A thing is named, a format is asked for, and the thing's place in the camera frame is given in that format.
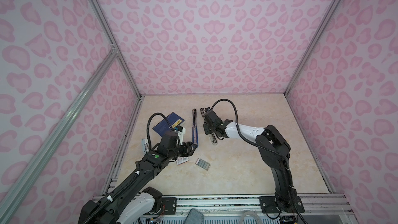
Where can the grey cloth pad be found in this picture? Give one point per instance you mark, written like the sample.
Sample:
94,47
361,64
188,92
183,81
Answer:
194,217

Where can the aluminium front rail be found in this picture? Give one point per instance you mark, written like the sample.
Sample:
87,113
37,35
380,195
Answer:
239,209

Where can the red white staple box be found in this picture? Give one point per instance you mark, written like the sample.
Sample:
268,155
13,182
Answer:
182,160

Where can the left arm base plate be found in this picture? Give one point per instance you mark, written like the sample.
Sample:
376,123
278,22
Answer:
165,206

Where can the aluminium corner frame post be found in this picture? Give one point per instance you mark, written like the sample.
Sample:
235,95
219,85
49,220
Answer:
95,4
326,19

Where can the aluminium corner frame post right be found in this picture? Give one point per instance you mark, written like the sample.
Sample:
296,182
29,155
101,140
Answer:
326,19

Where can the aluminium diagonal frame bar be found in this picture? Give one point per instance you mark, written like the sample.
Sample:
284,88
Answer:
20,189

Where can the small white clip object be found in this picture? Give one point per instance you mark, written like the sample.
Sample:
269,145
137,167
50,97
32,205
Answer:
145,145

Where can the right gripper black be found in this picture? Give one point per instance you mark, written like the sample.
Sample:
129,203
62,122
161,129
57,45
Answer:
205,130

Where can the aluminium corner frame post left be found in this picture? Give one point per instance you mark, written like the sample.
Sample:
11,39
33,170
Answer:
95,4

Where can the staple tray with staples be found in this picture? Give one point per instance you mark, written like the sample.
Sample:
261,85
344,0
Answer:
202,164

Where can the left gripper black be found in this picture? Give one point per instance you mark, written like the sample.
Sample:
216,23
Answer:
188,150

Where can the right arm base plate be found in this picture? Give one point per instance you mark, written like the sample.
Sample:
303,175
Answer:
275,205

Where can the dark blue booklet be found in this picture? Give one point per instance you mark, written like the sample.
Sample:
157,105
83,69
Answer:
162,126

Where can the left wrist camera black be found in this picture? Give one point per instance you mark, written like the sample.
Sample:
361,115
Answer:
180,132

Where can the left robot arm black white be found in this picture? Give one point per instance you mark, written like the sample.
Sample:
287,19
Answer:
110,207

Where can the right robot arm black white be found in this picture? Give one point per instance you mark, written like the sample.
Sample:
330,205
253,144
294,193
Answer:
275,153

